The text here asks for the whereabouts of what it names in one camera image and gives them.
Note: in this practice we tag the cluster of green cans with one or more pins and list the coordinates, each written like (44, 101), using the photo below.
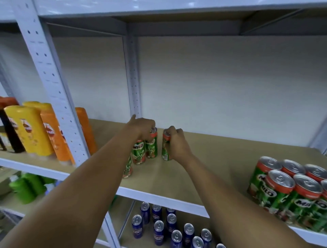
(288, 194)

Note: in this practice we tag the person's right forearm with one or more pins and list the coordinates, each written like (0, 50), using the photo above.
(237, 204)

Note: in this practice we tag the person's right hand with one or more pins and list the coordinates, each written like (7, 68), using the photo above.
(180, 147)

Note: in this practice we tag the person's right fingers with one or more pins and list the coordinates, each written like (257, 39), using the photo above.
(174, 131)

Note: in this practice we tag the person's left forearm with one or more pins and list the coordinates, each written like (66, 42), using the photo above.
(76, 189)

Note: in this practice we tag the white metal shelving rack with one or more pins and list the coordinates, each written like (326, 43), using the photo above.
(55, 84)

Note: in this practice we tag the green plastic bottle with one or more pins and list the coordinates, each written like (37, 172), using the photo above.
(21, 190)
(38, 182)

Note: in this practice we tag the person's left little finger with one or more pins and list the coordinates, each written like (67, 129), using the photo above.
(133, 118)

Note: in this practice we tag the person's left hand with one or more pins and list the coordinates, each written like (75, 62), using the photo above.
(141, 127)

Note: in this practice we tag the orange plastic bottle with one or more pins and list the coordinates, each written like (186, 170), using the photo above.
(86, 130)
(55, 135)

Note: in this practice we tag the green drink can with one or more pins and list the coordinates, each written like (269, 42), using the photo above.
(165, 150)
(127, 168)
(138, 153)
(151, 147)

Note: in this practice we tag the yellow plastic bottle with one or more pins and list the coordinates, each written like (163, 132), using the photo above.
(38, 104)
(30, 130)

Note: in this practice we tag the dark brown bottle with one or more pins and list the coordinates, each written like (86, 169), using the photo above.
(10, 130)

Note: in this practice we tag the group of blue cans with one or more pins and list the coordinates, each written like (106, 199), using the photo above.
(173, 227)

